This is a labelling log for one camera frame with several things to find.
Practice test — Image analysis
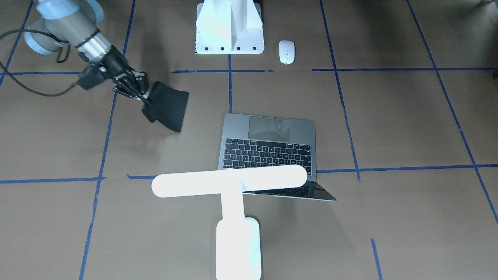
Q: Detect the grey laptop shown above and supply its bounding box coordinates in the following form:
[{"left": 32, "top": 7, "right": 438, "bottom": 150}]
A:
[{"left": 217, "top": 113, "right": 336, "bottom": 201}]

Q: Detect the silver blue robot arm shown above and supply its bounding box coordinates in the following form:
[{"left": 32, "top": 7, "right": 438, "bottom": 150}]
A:
[{"left": 24, "top": 0, "right": 148, "bottom": 104}]

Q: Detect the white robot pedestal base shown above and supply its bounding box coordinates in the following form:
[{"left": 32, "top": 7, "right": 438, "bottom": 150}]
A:
[{"left": 195, "top": 0, "right": 265, "bottom": 55}]

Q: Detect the black mouse pad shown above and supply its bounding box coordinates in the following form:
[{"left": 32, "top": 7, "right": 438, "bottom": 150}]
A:
[{"left": 142, "top": 81, "right": 189, "bottom": 133}]

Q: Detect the white computer mouse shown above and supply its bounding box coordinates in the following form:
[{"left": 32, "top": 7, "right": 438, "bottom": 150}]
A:
[{"left": 279, "top": 40, "right": 296, "bottom": 65}]

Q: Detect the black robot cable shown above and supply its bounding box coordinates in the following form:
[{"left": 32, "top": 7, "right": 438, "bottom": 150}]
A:
[{"left": 0, "top": 29, "right": 84, "bottom": 97}]

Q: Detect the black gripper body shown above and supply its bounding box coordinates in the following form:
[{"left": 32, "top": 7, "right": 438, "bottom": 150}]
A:
[{"left": 78, "top": 45, "right": 149, "bottom": 102}]

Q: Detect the white desk lamp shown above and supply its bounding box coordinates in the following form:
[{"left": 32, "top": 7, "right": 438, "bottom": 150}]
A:
[{"left": 151, "top": 165, "right": 307, "bottom": 280}]

